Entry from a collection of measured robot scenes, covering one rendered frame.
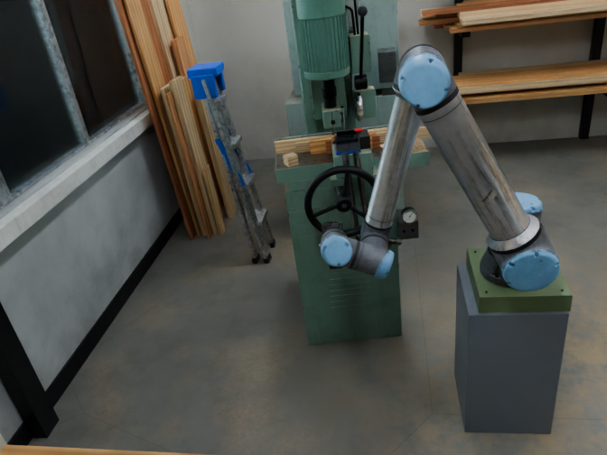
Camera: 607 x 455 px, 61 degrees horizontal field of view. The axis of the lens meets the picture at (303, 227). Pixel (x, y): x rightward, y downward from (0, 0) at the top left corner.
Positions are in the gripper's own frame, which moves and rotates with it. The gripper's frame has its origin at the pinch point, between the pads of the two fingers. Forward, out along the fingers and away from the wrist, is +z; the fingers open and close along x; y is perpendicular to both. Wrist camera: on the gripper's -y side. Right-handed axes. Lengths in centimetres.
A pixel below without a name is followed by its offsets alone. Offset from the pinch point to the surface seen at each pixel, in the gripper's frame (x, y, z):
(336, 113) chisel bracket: -7, 45, 21
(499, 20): -126, 100, 172
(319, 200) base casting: 3.5, 11.8, 20.9
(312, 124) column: 3, 43, 46
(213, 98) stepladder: 52, 64, 90
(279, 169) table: 17.4, 26.3, 15.8
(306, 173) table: 7.2, 23.3, 16.7
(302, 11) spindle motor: 2, 81, 8
